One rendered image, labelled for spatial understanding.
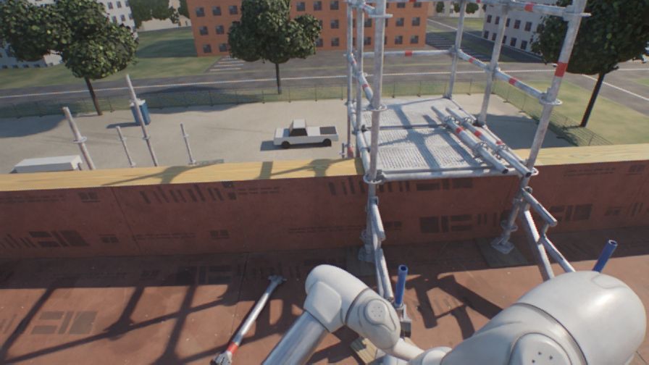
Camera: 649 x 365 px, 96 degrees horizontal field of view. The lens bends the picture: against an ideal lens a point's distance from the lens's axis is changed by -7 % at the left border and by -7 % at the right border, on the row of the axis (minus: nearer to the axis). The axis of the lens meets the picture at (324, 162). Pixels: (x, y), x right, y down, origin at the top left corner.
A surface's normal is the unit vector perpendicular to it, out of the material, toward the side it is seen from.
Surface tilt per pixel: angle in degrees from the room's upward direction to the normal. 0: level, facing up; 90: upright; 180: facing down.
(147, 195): 90
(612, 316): 25
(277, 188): 90
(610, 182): 90
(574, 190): 90
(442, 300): 0
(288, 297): 0
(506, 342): 48
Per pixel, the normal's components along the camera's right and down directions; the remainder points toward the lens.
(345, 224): 0.04, 0.50
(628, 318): 0.29, -0.44
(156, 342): -0.04, -0.86
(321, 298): -0.29, -0.63
